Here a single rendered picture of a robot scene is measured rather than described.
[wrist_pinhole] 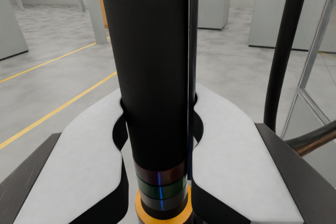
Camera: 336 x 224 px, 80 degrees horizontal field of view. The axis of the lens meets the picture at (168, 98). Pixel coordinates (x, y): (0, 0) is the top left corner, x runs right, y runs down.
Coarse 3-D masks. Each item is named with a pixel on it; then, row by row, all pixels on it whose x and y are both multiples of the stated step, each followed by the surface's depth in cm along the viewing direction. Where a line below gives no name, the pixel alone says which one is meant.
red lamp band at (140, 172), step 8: (184, 160) 11; (136, 168) 12; (144, 168) 11; (176, 168) 11; (184, 168) 12; (144, 176) 11; (152, 176) 11; (160, 176) 11; (168, 176) 11; (176, 176) 11; (160, 184) 11
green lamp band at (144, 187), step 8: (136, 176) 13; (184, 176) 12; (144, 184) 12; (176, 184) 12; (184, 184) 13; (144, 192) 12; (152, 192) 12; (160, 192) 12; (168, 192) 12; (176, 192) 12
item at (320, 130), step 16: (288, 0) 11; (288, 16) 12; (288, 32) 12; (288, 48) 13; (272, 64) 14; (272, 80) 14; (272, 96) 15; (272, 112) 15; (272, 128) 16; (320, 128) 23; (288, 144) 20
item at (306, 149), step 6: (330, 132) 24; (318, 138) 23; (324, 138) 23; (330, 138) 23; (306, 144) 22; (312, 144) 22; (318, 144) 23; (324, 144) 23; (294, 150) 22; (300, 150) 22; (306, 150) 22; (312, 150) 22
